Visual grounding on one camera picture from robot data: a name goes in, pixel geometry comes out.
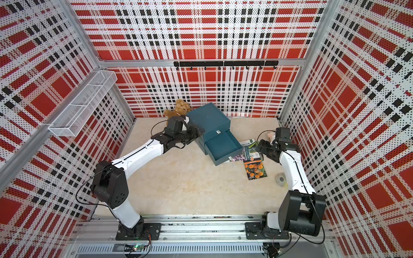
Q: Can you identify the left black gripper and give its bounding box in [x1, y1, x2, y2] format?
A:
[175, 125, 205, 145]

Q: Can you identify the teal drawer cabinet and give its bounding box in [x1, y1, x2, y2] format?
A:
[186, 103, 230, 155]

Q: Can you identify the dark green seed bag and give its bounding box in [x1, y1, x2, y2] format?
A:
[243, 144, 262, 162]

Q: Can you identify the orange marigold seed bag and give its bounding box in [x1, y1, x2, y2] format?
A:
[244, 160, 267, 180]

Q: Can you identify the green white seed bag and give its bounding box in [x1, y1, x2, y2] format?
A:
[239, 139, 256, 146]

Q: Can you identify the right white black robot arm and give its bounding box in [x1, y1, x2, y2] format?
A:
[257, 127, 327, 237]

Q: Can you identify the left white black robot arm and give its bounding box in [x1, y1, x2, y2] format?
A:
[90, 116, 204, 230]

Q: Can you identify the pink plush doll blue body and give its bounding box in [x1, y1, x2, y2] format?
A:
[267, 132, 275, 143]

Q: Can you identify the grey yellow small plush toy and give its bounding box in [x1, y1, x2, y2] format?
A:
[275, 173, 287, 187]

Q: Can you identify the brown teddy bear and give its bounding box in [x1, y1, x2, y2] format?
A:
[163, 100, 193, 118]

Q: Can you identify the green circuit board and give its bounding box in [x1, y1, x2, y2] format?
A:
[124, 244, 147, 253]

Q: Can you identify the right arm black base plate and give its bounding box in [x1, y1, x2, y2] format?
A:
[245, 222, 289, 240]

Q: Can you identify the black hook rail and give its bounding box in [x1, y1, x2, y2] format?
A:
[173, 60, 279, 68]

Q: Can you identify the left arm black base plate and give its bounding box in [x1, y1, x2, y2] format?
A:
[115, 223, 162, 241]

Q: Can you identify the white wire mesh basket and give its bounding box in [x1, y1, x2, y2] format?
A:
[48, 70, 117, 137]

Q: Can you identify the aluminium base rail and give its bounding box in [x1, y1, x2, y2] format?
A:
[64, 215, 341, 258]

